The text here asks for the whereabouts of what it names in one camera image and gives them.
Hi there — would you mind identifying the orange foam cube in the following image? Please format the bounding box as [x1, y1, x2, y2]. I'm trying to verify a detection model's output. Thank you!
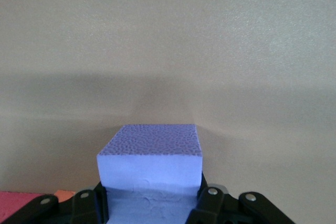
[54, 189, 77, 204]

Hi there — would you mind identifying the brown table mat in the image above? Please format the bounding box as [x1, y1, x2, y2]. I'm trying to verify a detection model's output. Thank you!
[0, 0, 336, 224]

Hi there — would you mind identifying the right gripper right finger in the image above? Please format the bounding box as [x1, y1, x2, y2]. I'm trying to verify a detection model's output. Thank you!
[187, 173, 295, 224]

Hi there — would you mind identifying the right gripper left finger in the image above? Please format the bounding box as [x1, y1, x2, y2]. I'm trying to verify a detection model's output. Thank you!
[4, 180, 110, 224]

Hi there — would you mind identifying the red foam cube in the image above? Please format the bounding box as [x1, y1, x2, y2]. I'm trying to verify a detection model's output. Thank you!
[0, 191, 47, 221]

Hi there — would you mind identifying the purple foam cube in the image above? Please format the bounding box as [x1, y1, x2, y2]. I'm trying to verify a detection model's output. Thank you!
[96, 123, 204, 224]

